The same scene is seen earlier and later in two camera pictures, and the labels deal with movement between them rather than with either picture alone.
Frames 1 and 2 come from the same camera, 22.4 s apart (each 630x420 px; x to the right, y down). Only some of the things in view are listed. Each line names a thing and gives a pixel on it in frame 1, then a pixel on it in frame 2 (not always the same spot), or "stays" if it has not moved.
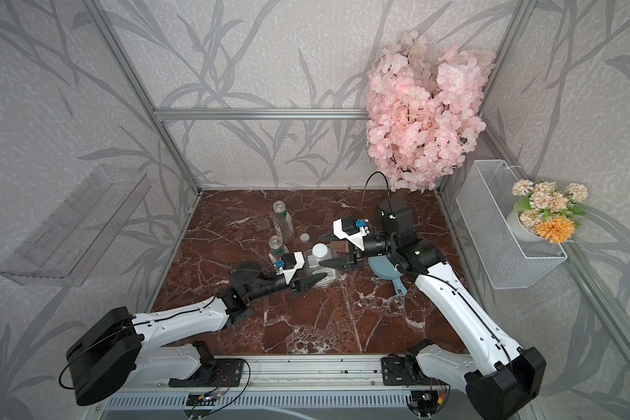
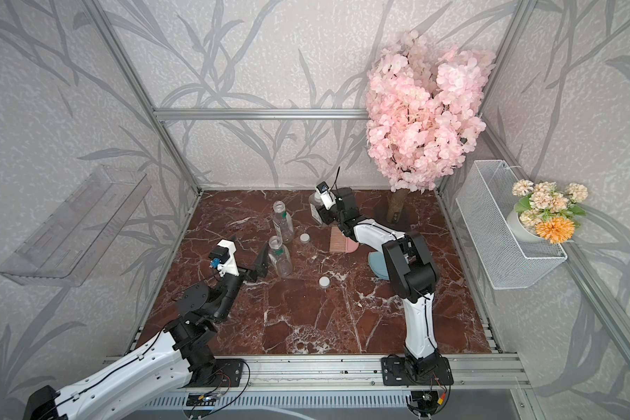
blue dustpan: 386,269 stays
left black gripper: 303,286 -> 259,270
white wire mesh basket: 486,199 stays
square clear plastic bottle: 312,267 -> 315,200
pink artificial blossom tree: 423,109 stays
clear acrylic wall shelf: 59,251 stays
